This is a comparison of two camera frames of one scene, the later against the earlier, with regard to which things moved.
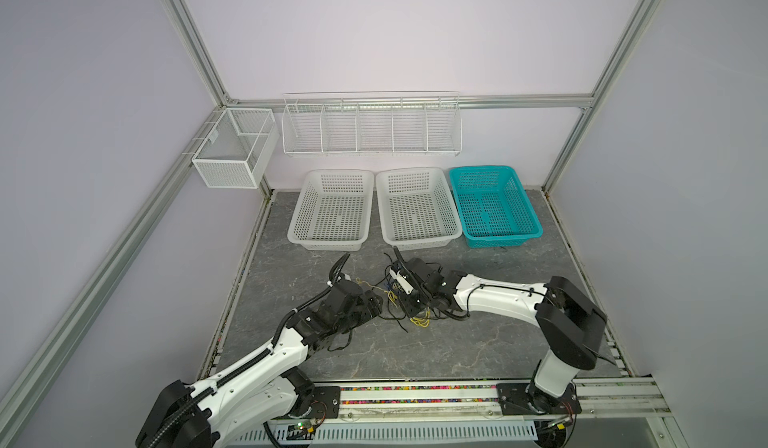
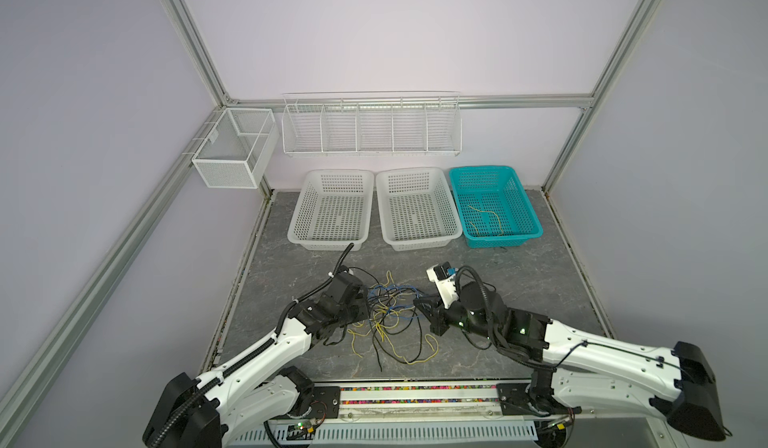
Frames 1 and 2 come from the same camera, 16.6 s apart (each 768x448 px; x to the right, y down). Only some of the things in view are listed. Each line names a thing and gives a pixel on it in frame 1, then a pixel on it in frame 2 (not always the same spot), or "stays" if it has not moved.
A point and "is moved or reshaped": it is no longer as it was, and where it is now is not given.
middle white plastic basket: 418,209 stays
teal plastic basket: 493,209 stays
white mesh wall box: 237,150 stays
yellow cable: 422,320 is moved or reshaped
